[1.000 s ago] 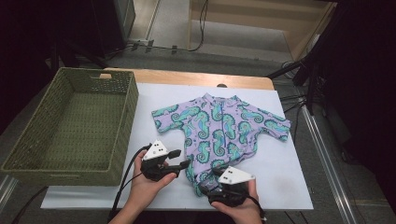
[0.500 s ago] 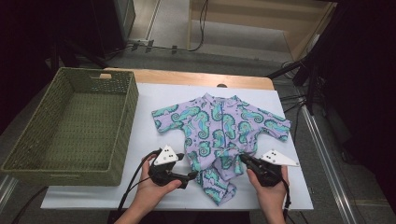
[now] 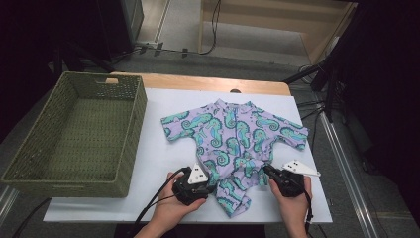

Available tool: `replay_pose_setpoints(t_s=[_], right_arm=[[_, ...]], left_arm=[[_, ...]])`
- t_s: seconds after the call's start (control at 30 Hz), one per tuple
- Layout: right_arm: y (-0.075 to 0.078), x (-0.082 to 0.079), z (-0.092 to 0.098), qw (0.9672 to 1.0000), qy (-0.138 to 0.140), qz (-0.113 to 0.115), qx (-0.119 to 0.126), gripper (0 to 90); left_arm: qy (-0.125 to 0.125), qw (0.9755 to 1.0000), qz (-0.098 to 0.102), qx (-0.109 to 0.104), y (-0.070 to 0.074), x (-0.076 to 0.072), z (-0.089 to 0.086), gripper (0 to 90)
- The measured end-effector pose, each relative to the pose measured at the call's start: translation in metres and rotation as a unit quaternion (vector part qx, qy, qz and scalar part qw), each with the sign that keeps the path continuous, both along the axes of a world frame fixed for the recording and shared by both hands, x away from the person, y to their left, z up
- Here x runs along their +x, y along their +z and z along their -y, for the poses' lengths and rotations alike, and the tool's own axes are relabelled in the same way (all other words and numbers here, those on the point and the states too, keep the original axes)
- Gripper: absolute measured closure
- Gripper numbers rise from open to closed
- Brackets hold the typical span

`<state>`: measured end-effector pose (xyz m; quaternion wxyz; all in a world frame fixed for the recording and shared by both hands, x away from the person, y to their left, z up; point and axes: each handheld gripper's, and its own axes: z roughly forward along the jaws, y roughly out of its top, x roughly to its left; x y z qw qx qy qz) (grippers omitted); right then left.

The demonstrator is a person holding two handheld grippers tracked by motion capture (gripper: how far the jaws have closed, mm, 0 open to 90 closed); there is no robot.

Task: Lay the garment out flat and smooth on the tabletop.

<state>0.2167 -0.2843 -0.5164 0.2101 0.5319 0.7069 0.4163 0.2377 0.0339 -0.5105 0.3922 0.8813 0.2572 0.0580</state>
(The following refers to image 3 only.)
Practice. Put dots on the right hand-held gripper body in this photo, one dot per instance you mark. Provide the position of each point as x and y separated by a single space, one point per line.
290 183

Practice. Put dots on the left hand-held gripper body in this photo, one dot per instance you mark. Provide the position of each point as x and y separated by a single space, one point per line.
197 175

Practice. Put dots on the purple seahorse print baby suit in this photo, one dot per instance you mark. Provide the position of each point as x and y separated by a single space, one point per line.
234 139

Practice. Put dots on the green woven basket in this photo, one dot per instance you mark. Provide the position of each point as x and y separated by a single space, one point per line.
85 139

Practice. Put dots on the person's right hand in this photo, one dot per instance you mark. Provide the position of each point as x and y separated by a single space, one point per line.
295 211

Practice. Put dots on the person's left hand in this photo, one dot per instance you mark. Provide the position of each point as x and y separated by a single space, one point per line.
171 211

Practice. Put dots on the black tripod stand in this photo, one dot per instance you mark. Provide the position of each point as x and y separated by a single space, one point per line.
330 86

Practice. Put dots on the light wooden shelf unit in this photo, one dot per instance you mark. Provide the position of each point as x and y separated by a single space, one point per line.
257 36

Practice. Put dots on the dark cabinet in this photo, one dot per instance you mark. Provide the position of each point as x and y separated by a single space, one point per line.
119 26

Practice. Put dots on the long metal floor rail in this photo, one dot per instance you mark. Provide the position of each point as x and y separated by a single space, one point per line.
350 178

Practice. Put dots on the short metal floor rail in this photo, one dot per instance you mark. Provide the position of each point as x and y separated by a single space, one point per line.
7 203

